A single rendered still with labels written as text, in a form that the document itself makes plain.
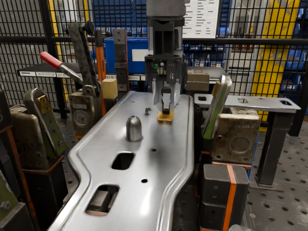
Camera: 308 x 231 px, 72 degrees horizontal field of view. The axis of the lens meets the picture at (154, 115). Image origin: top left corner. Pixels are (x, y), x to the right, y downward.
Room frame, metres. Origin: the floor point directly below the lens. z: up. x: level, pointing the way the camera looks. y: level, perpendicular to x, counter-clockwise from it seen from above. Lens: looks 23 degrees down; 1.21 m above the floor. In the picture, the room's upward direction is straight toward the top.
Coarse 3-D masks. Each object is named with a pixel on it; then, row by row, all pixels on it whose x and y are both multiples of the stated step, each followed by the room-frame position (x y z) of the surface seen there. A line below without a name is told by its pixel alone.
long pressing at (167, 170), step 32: (128, 96) 0.65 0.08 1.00; (96, 128) 0.41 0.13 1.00; (160, 128) 0.42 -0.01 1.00; (192, 128) 0.43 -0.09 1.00; (96, 160) 0.30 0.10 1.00; (160, 160) 0.30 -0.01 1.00; (192, 160) 0.31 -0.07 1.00; (128, 192) 0.23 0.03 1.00; (160, 192) 0.23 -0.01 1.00; (64, 224) 0.17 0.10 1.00; (96, 224) 0.18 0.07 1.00; (128, 224) 0.18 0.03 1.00; (160, 224) 0.18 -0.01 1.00
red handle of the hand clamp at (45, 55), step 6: (42, 54) 0.54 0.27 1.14; (48, 54) 0.54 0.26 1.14; (48, 60) 0.53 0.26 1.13; (54, 60) 0.53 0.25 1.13; (54, 66) 0.53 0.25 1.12; (60, 66) 0.53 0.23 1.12; (66, 72) 0.53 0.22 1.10; (72, 72) 0.53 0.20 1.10; (72, 78) 0.53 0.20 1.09; (78, 78) 0.52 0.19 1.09
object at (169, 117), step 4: (164, 108) 0.50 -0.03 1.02; (168, 108) 0.53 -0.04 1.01; (160, 112) 0.50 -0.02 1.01; (164, 112) 0.49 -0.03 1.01; (168, 112) 0.48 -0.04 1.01; (172, 112) 0.50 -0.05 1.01; (160, 116) 0.47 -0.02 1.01; (164, 116) 0.47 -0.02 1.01; (168, 116) 0.47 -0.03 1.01; (172, 116) 0.47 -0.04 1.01; (160, 120) 0.45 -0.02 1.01; (164, 120) 0.45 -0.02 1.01; (168, 120) 0.45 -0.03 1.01
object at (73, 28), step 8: (72, 24) 0.51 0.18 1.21; (80, 24) 0.53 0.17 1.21; (88, 24) 0.51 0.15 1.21; (72, 32) 0.51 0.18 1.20; (80, 32) 0.54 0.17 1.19; (88, 32) 0.51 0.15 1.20; (72, 40) 0.51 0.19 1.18; (80, 40) 0.51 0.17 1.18; (80, 48) 0.51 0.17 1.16; (88, 48) 0.54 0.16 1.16; (80, 56) 0.51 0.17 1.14; (88, 56) 0.54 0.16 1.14; (80, 64) 0.51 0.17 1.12; (88, 64) 0.54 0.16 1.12; (88, 72) 0.51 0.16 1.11; (88, 80) 0.51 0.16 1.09; (96, 80) 0.54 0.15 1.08; (96, 88) 0.54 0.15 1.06
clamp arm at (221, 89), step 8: (224, 80) 0.41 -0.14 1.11; (216, 88) 0.41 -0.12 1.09; (224, 88) 0.40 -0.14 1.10; (216, 96) 0.40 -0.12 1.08; (224, 96) 0.40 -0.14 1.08; (216, 104) 0.40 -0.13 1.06; (224, 104) 0.40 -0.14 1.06; (208, 112) 0.43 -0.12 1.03; (216, 112) 0.40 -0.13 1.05; (208, 120) 0.41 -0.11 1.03; (208, 128) 0.41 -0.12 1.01; (208, 136) 0.40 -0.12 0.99
